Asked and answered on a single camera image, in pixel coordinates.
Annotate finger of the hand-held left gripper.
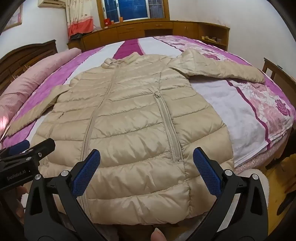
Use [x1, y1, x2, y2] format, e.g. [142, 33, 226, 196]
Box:
[0, 140, 30, 159]
[23, 138, 56, 160]

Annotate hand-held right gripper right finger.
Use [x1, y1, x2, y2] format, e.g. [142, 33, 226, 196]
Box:
[193, 147, 270, 241]

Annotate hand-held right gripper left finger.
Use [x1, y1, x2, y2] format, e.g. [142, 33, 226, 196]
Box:
[23, 149, 109, 241]

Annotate beige puffer jacket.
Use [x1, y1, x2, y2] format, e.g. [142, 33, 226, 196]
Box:
[7, 47, 265, 226]

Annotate person's left hand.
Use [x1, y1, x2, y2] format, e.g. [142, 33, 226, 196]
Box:
[14, 185, 28, 224]

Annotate person's right hand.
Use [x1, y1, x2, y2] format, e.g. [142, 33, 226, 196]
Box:
[151, 228, 166, 241]

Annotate pink rolled blanket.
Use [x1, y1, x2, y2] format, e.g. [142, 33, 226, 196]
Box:
[0, 48, 82, 136]

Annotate purple striped floral bed sheet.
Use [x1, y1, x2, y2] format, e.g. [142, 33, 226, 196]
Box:
[0, 35, 294, 209]

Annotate dark wooden headboard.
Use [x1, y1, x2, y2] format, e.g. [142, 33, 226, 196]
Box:
[0, 39, 57, 82]

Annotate small shelf trinkets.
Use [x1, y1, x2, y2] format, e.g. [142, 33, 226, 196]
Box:
[201, 35, 222, 43]

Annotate orange cloth on cabinet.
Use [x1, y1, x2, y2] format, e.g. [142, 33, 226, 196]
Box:
[65, 0, 94, 37]

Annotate white air conditioner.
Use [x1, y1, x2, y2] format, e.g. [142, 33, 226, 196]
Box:
[38, 0, 67, 8]

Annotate long wooden cabinet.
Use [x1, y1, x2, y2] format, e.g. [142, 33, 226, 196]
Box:
[67, 20, 230, 52]

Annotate wood framed window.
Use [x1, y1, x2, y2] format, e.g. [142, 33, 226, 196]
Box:
[97, 0, 170, 28]

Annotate framed wall picture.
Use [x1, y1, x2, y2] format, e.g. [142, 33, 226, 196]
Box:
[2, 5, 23, 32]

